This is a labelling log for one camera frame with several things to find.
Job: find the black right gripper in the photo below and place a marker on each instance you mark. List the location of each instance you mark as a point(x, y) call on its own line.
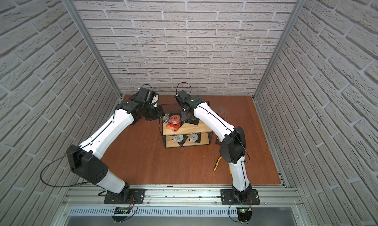
point(183, 116)

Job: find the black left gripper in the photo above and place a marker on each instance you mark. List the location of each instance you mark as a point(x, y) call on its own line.
point(155, 112)

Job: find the red tea bag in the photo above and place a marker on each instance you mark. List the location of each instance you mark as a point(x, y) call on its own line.
point(174, 119)
point(173, 127)

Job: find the red tea bag front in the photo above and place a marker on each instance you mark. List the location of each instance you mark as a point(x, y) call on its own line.
point(173, 127)

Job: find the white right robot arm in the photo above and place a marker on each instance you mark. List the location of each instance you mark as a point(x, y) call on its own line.
point(233, 142)

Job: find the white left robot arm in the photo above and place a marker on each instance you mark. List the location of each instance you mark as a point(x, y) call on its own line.
point(85, 159)

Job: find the green floral tea bag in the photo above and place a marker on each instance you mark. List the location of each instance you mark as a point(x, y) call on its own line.
point(166, 118)

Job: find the white black tea bag right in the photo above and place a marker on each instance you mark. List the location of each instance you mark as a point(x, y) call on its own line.
point(195, 138)

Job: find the white black tea bag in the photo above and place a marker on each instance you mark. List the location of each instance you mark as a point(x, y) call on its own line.
point(195, 138)
point(180, 139)

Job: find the white black tea bag left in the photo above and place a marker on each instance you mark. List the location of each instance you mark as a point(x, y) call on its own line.
point(180, 139)

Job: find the yellow black pliers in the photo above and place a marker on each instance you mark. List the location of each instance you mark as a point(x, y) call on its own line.
point(217, 164)

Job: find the left controller board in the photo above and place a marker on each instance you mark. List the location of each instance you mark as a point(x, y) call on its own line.
point(121, 214)

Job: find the controller board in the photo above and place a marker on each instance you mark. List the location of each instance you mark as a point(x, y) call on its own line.
point(121, 214)
point(244, 214)

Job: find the right controller board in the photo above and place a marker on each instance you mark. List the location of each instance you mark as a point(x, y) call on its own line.
point(244, 214)

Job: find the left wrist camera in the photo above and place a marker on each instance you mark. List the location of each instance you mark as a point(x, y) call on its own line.
point(146, 97)

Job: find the black wire mesh wooden shelf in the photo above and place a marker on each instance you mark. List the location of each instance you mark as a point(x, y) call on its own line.
point(186, 129)

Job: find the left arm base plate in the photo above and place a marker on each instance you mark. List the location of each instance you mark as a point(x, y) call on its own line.
point(126, 196)

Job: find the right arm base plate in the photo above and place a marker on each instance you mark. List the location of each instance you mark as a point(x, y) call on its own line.
point(239, 196)

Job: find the aluminium front rail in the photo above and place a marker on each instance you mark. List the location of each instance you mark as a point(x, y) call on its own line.
point(189, 195)

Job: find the aluminium corner post left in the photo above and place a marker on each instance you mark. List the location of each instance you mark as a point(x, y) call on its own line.
point(77, 19)

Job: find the aluminium corner post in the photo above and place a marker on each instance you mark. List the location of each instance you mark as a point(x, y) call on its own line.
point(282, 40)
point(77, 19)

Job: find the aluminium corner post right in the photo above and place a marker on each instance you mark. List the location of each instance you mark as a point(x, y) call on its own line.
point(282, 40)

